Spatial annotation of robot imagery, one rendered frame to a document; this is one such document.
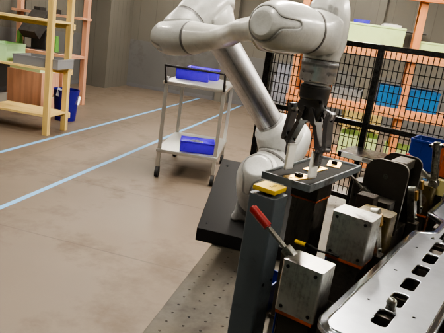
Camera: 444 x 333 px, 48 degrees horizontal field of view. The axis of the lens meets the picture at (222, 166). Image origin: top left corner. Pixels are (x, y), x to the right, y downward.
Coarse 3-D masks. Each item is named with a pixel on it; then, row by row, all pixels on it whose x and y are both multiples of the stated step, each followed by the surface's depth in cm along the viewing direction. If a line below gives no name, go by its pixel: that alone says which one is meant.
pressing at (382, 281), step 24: (432, 216) 169; (408, 240) 142; (432, 240) 145; (384, 264) 123; (408, 264) 126; (432, 264) 128; (360, 288) 109; (384, 288) 111; (432, 288) 114; (336, 312) 98; (360, 312) 99; (408, 312) 102; (432, 312) 103
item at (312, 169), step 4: (312, 152) 124; (312, 156) 124; (312, 160) 124; (312, 164) 125; (312, 168) 125; (316, 168) 126; (308, 172) 125; (312, 172) 126; (316, 172) 127; (308, 176) 126; (312, 176) 126
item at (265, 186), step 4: (256, 184) 118; (260, 184) 119; (264, 184) 119; (268, 184) 119; (272, 184) 120; (276, 184) 120; (256, 188) 118; (260, 188) 117; (264, 188) 117; (268, 188) 116; (272, 188) 117; (276, 188) 117; (280, 188) 118; (284, 188) 119; (264, 192) 119; (268, 192) 116; (272, 192) 116; (276, 192) 116; (280, 192) 118
